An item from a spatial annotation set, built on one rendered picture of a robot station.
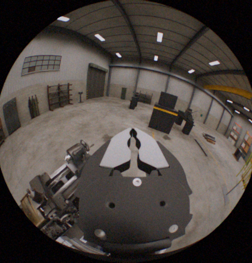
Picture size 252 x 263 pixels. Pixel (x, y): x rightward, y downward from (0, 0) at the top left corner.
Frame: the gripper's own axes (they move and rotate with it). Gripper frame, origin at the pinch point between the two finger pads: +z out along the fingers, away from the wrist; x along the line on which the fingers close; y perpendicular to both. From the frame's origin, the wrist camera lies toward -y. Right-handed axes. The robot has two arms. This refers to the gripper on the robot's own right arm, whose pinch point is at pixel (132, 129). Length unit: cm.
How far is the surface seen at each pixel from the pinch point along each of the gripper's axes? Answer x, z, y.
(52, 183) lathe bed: -75, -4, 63
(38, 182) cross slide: -82, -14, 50
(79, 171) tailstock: -48, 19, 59
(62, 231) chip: -69, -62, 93
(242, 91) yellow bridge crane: 1045, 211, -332
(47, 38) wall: -601, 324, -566
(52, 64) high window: -601, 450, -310
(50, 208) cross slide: -57, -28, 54
